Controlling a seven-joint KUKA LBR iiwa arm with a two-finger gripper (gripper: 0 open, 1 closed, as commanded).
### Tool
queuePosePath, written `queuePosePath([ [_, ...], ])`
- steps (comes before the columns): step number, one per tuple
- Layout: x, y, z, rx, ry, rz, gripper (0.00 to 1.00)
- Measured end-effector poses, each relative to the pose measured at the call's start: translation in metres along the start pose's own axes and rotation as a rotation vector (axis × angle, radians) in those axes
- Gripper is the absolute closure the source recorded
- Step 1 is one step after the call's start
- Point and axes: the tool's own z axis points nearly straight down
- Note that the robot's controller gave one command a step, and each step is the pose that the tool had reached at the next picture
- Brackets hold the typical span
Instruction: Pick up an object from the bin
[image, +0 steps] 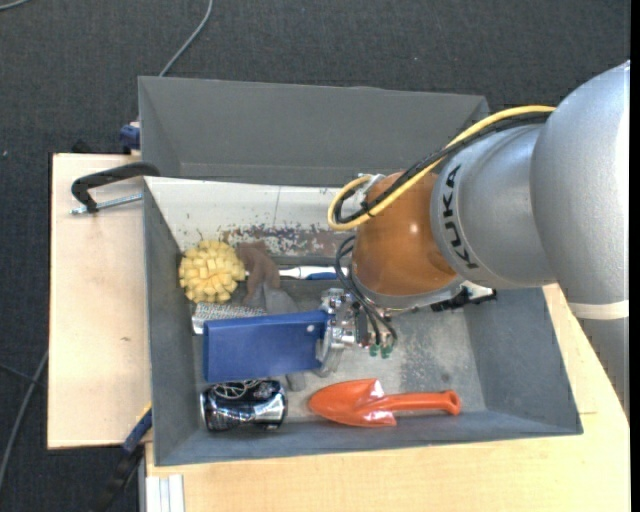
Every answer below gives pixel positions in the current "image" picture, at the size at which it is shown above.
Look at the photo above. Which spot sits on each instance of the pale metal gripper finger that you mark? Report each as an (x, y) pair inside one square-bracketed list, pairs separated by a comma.
[(330, 361), (325, 306)]

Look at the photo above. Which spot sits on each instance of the blue block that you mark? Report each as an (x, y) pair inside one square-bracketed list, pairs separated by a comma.
[(260, 347)]

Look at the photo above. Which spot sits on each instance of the white and blue stick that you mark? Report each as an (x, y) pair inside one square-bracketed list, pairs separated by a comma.
[(307, 273)]

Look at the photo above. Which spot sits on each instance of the small grey rubber piece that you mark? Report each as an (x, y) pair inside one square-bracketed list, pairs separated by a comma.
[(296, 382)]

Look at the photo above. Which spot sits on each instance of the grey cloth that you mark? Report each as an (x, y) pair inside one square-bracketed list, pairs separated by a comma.
[(280, 300)]

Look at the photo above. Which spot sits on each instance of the orange toy shovel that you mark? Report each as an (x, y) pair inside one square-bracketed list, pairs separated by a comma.
[(360, 402)]

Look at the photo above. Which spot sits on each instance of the brown toy animal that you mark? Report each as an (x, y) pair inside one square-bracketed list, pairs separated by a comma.
[(260, 267)]

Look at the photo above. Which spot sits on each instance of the crushed dark drink can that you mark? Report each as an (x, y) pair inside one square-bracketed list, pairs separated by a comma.
[(245, 407)]

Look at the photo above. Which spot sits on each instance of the silver printed packet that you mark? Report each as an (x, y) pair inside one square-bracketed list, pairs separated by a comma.
[(225, 312)]

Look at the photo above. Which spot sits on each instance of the grey metal bin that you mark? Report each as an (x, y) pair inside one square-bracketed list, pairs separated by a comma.
[(440, 360)]

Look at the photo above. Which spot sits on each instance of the yellow sponge ball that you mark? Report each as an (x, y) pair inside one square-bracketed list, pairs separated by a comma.
[(211, 272)]

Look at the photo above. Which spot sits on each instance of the pale wood board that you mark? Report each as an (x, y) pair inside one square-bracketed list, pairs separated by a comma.
[(95, 300)]

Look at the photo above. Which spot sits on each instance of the black cylinder on white bracket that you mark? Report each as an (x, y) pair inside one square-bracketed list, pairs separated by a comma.
[(452, 301)]

